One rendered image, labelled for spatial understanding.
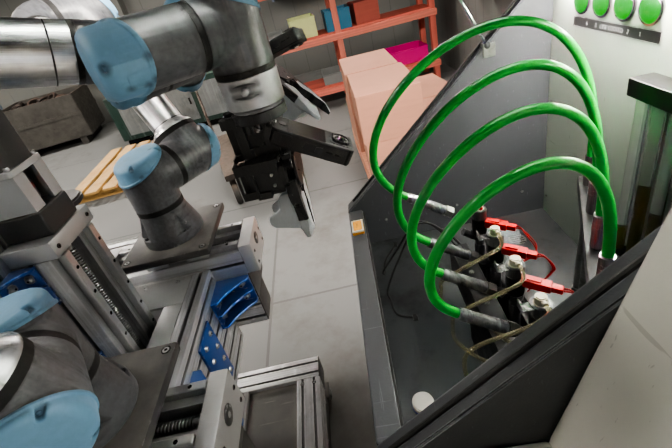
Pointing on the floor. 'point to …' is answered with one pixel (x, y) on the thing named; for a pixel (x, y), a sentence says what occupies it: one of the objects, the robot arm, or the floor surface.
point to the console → (629, 367)
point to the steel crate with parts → (56, 118)
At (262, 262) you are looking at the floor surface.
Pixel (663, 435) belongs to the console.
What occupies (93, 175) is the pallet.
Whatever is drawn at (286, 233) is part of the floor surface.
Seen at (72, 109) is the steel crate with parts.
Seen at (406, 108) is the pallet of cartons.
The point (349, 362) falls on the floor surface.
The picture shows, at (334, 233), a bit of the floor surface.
